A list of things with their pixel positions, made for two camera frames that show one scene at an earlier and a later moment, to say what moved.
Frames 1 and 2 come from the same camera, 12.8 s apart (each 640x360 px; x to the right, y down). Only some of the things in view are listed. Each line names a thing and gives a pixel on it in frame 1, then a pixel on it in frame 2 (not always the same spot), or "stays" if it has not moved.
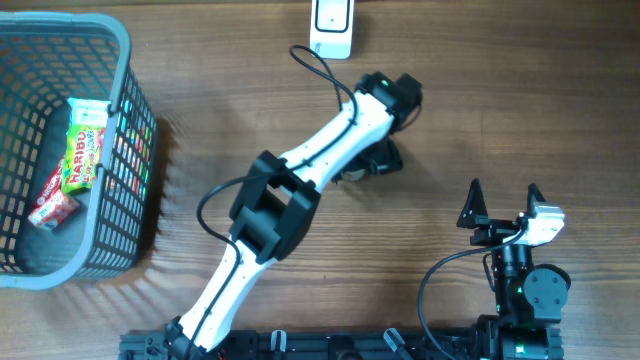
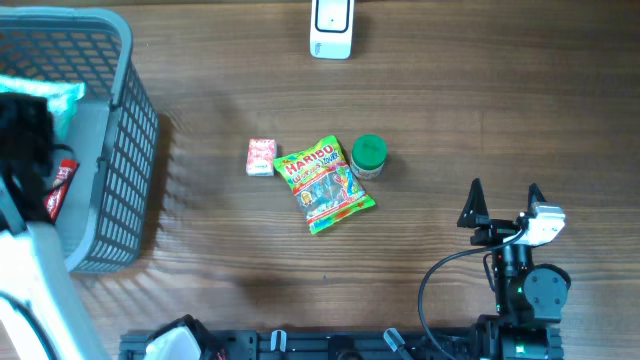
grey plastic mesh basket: [45, 60] stays
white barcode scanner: [331, 28] stays
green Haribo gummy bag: [83, 151] → [325, 185]
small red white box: [50, 212] → [260, 157]
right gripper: [475, 214] stays
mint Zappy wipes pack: [88, 112] → [58, 95]
